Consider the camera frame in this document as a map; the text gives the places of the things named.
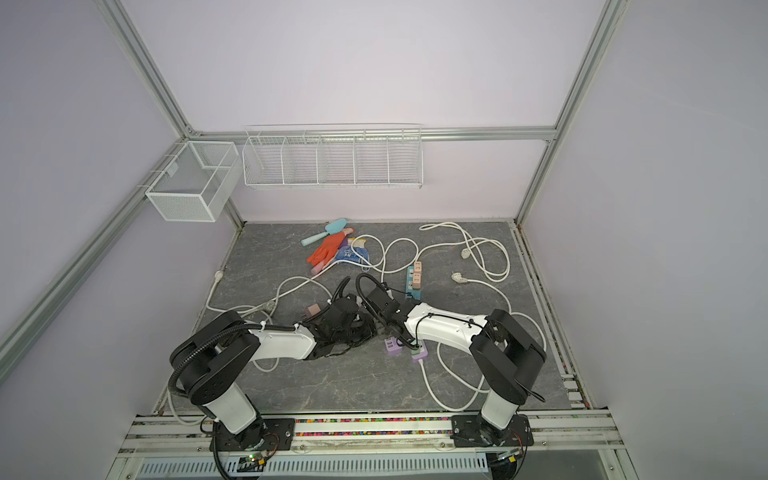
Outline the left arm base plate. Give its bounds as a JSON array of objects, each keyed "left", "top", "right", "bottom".
[{"left": 213, "top": 417, "right": 296, "bottom": 452}]

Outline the red rubber glove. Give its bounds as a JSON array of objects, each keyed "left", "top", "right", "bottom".
[{"left": 307, "top": 227, "right": 354, "bottom": 274}]

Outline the white cable of right strip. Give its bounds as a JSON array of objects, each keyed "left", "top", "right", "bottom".
[{"left": 418, "top": 278, "right": 548, "bottom": 413}]

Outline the teal spatula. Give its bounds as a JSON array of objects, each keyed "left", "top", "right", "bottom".
[{"left": 301, "top": 218, "right": 347, "bottom": 246}]

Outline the purple power strip middle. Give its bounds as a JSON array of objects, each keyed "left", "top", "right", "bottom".
[{"left": 385, "top": 337, "right": 403, "bottom": 355}]

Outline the teal power strip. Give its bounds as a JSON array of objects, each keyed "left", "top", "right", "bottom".
[{"left": 406, "top": 262, "right": 422, "bottom": 300}]

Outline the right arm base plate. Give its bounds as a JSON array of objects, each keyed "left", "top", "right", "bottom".
[{"left": 451, "top": 414, "right": 534, "bottom": 448}]

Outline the aluminium rail front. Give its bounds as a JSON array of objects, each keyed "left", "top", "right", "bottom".
[{"left": 117, "top": 410, "right": 626, "bottom": 458}]

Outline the purple power strip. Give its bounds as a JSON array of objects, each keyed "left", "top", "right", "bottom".
[
  {"left": 410, "top": 342, "right": 428, "bottom": 362},
  {"left": 385, "top": 337, "right": 403, "bottom": 355}
]

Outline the white cable of middle strip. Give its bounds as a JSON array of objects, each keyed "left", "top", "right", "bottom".
[{"left": 350, "top": 232, "right": 421, "bottom": 289}]

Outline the pink usb charger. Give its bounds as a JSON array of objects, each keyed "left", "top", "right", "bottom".
[{"left": 306, "top": 304, "right": 321, "bottom": 317}]

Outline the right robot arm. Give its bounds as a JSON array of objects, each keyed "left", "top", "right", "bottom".
[{"left": 362, "top": 287, "right": 547, "bottom": 430}]

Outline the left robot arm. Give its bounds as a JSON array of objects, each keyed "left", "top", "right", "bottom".
[{"left": 167, "top": 296, "right": 377, "bottom": 435}]

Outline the white mesh basket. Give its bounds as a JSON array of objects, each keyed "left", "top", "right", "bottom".
[{"left": 145, "top": 141, "right": 242, "bottom": 223}]

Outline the white wire basket wide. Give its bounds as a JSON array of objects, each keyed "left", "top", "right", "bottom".
[{"left": 242, "top": 123, "right": 424, "bottom": 189}]

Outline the purple power strip right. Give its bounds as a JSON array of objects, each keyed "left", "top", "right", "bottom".
[{"left": 410, "top": 342, "right": 428, "bottom": 362}]

